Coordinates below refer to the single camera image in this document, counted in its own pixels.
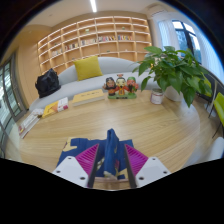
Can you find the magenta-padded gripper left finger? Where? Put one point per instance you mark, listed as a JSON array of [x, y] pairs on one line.
[[78, 165]]

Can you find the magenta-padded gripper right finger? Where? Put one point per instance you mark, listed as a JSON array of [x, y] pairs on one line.
[[145, 165]]

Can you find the blue printed towel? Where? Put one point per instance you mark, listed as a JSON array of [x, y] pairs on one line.
[[111, 150]]

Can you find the yellow and red book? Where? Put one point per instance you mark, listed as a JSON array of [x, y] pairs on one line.
[[55, 107]]

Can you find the flat yellow book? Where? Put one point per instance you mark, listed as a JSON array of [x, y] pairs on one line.
[[88, 97]]

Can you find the small white labelled cup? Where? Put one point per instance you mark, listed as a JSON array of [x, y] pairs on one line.
[[157, 96]]

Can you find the grey curved sofa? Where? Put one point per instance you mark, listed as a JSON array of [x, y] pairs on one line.
[[86, 85]]

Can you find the colourful figurine group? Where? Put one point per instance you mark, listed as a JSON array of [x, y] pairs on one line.
[[121, 86]]

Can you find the black bag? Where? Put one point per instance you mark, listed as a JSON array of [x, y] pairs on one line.
[[47, 83]]

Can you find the glass door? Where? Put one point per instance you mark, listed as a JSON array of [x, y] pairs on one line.
[[8, 100]]

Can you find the green potted plant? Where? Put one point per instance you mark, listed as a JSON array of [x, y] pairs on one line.
[[173, 71]]

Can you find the yellow cushion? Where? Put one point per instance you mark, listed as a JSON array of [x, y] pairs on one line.
[[87, 67]]

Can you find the dark-framed window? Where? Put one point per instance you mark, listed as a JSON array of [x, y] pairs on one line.
[[186, 38]]

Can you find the white air conditioner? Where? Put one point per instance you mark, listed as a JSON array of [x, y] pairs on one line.
[[156, 10]]

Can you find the long ceiling light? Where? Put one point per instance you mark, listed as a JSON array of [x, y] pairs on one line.
[[93, 6]]

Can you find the wooden wall shelf unit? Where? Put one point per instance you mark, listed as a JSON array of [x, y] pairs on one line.
[[96, 43]]

